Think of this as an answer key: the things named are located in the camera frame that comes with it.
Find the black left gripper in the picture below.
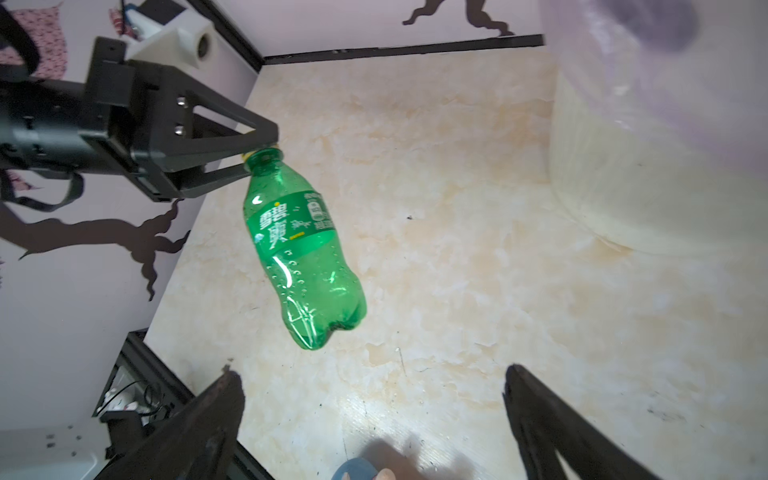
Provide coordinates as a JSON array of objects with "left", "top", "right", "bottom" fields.
[{"left": 1, "top": 37, "right": 279, "bottom": 201}]

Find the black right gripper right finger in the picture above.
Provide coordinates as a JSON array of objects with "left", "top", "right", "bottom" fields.
[{"left": 503, "top": 364, "right": 657, "bottom": 479}]

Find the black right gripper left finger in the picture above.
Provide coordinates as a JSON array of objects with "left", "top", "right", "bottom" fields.
[{"left": 97, "top": 368, "right": 245, "bottom": 479}]

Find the green bottle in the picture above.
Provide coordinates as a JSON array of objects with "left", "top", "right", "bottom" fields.
[{"left": 243, "top": 147, "right": 367, "bottom": 350}]

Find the white bin pink liner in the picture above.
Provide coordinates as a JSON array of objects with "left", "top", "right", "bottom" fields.
[{"left": 540, "top": 1, "right": 767, "bottom": 255}]

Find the cartoon boy plush doll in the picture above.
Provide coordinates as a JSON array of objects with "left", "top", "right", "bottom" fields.
[{"left": 332, "top": 458, "right": 396, "bottom": 480}]

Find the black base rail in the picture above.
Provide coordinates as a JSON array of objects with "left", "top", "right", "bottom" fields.
[{"left": 94, "top": 331, "right": 272, "bottom": 479}]

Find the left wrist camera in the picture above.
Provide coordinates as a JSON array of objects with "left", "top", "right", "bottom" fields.
[{"left": 122, "top": 1, "right": 218, "bottom": 70}]

